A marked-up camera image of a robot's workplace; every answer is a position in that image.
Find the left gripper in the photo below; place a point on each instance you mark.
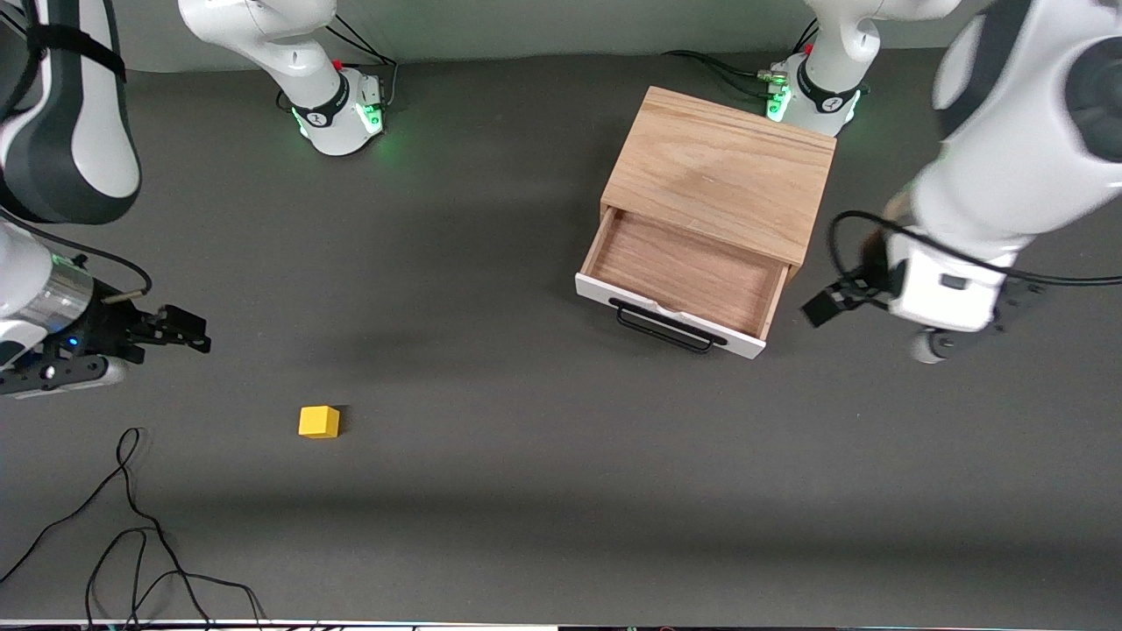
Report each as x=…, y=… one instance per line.
x=843, y=296

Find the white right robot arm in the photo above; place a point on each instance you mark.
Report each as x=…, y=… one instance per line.
x=298, y=53

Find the white-fronted wooden drawer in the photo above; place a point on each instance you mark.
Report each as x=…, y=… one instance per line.
x=692, y=272

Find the light wooden drawer cabinet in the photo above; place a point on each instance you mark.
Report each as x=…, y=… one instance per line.
x=727, y=166

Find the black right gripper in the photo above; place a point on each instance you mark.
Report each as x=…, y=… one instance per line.
x=112, y=328

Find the yellow cube block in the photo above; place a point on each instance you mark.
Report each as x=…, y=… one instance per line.
x=318, y=421

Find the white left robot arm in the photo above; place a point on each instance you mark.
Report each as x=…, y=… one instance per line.
x=1008, y=131

